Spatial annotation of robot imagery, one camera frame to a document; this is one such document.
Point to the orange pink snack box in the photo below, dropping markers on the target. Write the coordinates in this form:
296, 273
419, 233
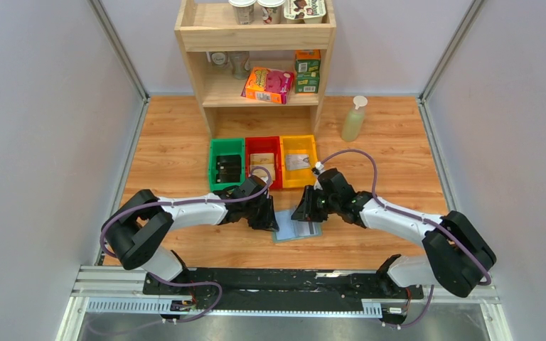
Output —
268, 85

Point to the wooden shelf unit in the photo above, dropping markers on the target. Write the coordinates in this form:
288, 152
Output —
204, 27

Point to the red plastic bin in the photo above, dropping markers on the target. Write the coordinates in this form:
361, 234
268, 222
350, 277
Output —
265, 152

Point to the green orange carton box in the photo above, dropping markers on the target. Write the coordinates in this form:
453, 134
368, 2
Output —
307, 65

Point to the green soap bottle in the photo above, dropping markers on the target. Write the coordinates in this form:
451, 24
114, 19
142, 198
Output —
354, 119

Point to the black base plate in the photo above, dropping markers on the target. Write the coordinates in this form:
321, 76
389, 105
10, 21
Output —
283, 289

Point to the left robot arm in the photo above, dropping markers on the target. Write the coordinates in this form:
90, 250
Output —
135, 232

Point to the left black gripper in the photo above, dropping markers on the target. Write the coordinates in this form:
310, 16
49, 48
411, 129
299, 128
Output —
268, 222

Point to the glass jar on shelf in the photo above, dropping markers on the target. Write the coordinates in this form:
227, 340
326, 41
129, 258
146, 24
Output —
219, 59

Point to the chocolate pudding pack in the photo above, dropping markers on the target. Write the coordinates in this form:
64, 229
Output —
304, 11

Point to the tan cards in red bin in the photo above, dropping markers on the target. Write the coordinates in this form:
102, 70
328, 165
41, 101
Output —
265, 160

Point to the green plastic bin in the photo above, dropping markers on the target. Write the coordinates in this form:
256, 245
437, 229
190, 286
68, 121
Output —
219, 147

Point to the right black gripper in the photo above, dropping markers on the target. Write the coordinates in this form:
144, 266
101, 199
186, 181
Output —
305, 211

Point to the left yogurt cup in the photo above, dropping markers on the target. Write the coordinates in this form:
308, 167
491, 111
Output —
243, 11

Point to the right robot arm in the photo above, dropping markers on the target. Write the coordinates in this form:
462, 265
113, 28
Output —
456, 256

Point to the middle yogurt cup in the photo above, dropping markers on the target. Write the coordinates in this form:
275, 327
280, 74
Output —
272, 11

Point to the black cards in green bin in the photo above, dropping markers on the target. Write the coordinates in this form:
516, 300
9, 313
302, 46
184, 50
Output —
228, 168

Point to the clear glass on shelf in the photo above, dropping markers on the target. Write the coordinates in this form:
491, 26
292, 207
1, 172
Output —
240, 63

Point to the white card in yellow bin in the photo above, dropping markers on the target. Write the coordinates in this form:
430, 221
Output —
297, 161

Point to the yogurt cup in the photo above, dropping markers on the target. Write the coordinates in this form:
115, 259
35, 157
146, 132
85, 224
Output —
272, 11
243, 11

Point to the yellow plastic bin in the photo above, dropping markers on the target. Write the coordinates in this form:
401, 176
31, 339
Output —
298, 144

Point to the grey-green card holder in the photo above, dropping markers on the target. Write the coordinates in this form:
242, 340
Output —
290, 230

